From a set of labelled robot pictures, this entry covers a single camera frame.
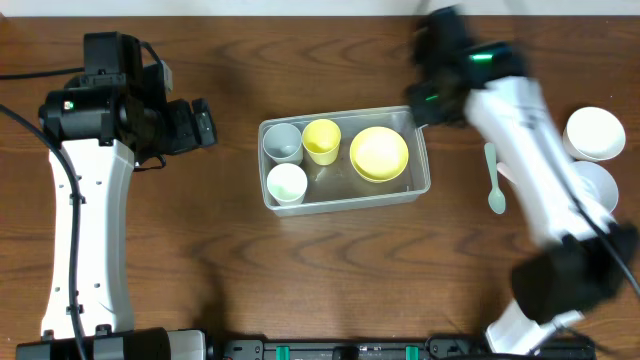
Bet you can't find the grey plastic cup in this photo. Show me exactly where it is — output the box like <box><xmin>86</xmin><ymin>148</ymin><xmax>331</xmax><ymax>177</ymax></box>
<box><xmin>263</xmin><ymin>123</ymin><xmax>303</xmax><ymax>165</ymax></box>

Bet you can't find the yellow plastic bowl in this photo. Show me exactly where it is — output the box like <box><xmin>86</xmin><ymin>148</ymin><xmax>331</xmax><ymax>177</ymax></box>
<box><xmin>349</xmin><ymin>126</ymin><xmax>409</xmax><ymax>183</ymax></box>

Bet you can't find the white plastic cup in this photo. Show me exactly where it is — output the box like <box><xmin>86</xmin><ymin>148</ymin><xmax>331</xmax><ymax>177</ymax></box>
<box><xmin>267</xmin><ymin>163</ymin><xmax>308</xmax><ymax>206</ymax></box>

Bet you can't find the clear plastic container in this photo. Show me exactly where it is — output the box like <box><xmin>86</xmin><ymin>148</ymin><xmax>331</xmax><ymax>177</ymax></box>
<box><xmin>258</xmin><ymin>106</ymin><xmax>431</xmax><ymax>217</ymax></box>

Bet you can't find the yellow plastic cup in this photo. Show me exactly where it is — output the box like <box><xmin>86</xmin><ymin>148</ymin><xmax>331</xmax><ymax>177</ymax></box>
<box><xmin>302</xmin><ymin>119</ymin><xmax>342</xmax><ymax>166</ymax></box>

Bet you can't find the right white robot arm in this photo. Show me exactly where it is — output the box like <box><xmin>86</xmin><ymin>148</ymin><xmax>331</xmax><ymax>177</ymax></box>
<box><xmin>407</xmin><ymin>40</ymin><xmax>639</xmax><ymax>356</ymax></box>

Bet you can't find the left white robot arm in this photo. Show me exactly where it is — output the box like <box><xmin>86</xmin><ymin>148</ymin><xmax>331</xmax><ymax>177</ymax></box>
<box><xmin>16</xmin><ymin>85</ymin><xmax>216</xmax><ymax>359</ymax></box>

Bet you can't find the pale green plastic spoon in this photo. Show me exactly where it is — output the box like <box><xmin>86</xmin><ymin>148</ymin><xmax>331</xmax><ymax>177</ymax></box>
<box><xmin>484</xmin><ymin>143</ymin><xmax>506</xmax><ymax>214</ymax></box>

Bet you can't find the white bowl upper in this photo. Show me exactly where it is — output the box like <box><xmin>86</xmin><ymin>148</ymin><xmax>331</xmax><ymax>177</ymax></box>
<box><xmin>563</xmin><ymin>107</ymin><xmax>626</xmax><ymax>162</ymax></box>

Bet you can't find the white bowl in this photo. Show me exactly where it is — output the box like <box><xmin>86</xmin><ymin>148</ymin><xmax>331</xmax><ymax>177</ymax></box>
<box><xmin>571</xmin><ymin>161</ymin><xmax>619</xmax><ymax>213</ymax></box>
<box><xmin>563</xmin><ymin>107</ymin><xmax>626</xmax><ymax>162</ymax></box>

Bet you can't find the white bowl lower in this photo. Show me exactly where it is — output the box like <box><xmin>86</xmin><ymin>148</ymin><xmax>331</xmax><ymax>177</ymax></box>
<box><xmin>571</xmin><ymin>161</ymin><xmax>619</xmax><ymax>213</ymax></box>

